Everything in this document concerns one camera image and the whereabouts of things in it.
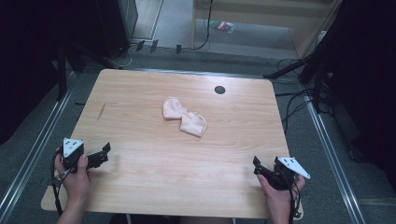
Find person's left hand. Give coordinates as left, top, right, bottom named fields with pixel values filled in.
left=54, top=153, right=92, bottom=208

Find black hanging cable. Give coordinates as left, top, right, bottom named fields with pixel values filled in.
left=191, top=0, right=215, bottom=51

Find person's legs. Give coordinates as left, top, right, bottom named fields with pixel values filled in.
left=108, top=213, right=235, bottom=224

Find aluminium floor rail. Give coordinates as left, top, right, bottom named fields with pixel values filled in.
left=0, top=71, right=78, bottom=219
left=303, top=92, right=367, bottom=224

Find black floor cables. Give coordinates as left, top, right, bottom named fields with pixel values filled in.
left=275, top=57, right=332, bottom=135

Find black metal stand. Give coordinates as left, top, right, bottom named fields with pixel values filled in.
left=55, top=40, right=120, bottom=102

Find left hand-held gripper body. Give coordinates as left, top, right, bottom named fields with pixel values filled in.
left=62, top=137, right=89, bottom=174

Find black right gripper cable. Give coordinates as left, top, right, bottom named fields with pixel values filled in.
left=285, top=174, right=303, bottom=224

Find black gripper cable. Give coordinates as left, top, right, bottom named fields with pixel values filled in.
left=285, top=174, right=303, bottom=224
left=50, top=148, right=73, bottom=217

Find white floor cable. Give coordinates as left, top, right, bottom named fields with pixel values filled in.
left=108, top=43, right=138, bottom=70

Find dark curtain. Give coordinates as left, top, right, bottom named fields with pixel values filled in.
left=0, top=0, right=98, bottom=146
left=323, top=0, right=396, bottom=190

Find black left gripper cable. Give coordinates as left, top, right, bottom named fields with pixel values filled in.
left=50, top=148, right=73, bottom=217

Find colourful packet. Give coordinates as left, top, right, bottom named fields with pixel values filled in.
left=208, top=20, right=236, bottom=35

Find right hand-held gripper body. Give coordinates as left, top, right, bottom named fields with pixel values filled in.
left=269, top=156, right=312, bottom=191

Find beige wooden partition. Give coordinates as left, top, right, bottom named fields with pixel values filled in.
left=191, top=0, right=344, bottom=59

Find black cabinet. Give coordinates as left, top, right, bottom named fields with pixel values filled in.
left=94, top=0, right=139, bottom=59

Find person's right hand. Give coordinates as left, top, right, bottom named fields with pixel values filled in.
left=256, top=174, right=306, bottom=217

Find black tripod stand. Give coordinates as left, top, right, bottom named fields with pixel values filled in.
left=262, top=31, right=332, bottom=115

